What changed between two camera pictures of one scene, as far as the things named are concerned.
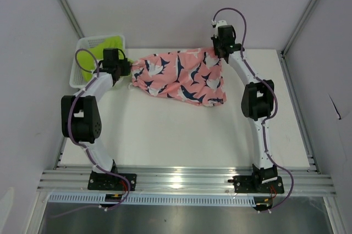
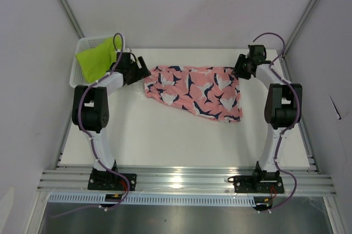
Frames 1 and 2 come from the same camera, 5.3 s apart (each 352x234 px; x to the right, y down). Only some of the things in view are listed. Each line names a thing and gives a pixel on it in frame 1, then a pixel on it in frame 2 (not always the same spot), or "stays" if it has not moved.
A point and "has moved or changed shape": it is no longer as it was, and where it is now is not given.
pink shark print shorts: x=194 y=76 has moved or changed shape
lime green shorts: x=87 y=61 stays
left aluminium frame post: x=65 y=3 stays
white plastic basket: x=77 y=78 stays
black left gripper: x=126 y=66 to x=142 y=73
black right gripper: x=214 y=40 to x=237 y=70
